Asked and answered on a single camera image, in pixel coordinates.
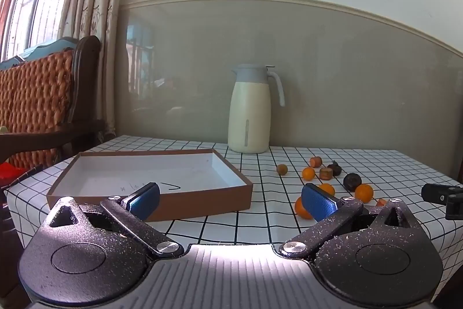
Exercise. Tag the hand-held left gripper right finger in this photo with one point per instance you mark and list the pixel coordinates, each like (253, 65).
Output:
(318, 202)

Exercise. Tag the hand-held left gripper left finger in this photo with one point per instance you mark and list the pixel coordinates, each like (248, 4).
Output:
(144, 202)

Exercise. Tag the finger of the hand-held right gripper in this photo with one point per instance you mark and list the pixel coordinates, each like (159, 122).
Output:
(436, 192)

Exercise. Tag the orange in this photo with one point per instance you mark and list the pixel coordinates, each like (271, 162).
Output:
(301, 209)
(308, 173)
(328, 188)
(364, 193)

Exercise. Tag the brown fruit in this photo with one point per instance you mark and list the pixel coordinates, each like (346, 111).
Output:
(326, 173)

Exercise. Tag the brown cardboard box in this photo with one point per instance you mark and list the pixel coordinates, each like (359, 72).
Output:
(144, 171)

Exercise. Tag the round dark purple fruit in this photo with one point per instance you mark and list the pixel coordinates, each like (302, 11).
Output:
(352, 182)

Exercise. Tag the lumpy orange-brown fruit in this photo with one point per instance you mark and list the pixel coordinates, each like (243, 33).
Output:
(315, 161)

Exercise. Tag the small brown longan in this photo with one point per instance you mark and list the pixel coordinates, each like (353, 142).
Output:
(282, 170)

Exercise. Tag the small carrot piece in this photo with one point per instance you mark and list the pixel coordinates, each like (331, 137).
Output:
(381, 202)

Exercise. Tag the dark fruit with stem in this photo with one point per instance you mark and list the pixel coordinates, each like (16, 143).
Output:
(335, 168)

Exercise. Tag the black checked white tablecloth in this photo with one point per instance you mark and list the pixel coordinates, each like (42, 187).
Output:
(253, 157)

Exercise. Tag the cream thermos jug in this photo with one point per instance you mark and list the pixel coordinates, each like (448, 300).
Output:
(249, 113)

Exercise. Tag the red plastic bag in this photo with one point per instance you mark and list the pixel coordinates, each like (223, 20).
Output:
(9, 171)

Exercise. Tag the wooden sofa with tufted cushion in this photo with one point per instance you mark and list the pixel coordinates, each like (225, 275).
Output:
(36, 95)

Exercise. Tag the beige embroidered curtain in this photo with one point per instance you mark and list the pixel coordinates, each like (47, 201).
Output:
(101, 5)

